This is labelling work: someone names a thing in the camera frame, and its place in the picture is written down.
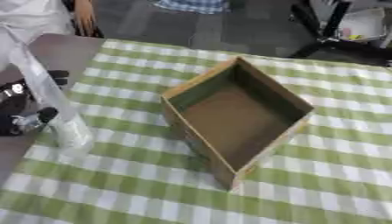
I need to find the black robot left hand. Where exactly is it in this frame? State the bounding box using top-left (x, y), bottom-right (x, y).
top-left (0, 69), bottom-right (73, 137)

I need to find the clear plastic bottle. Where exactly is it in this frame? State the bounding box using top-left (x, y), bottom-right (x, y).
top-left (6, 46), bottom-right (97, 152)

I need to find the tan cardboard box green inside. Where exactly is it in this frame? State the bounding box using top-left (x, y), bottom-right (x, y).
top-left (159, 55), bottom-right (316, 191)

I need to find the person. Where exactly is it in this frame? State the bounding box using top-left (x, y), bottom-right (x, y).
top-left (151, 0), bottom-right (233, 16)

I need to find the black stand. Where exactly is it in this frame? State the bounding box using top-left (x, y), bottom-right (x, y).
top-left (286, 0), bottom-right (392, 67)

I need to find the white container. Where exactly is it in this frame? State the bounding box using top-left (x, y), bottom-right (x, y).
top-left (335, 6), bottom-right (391, 44)

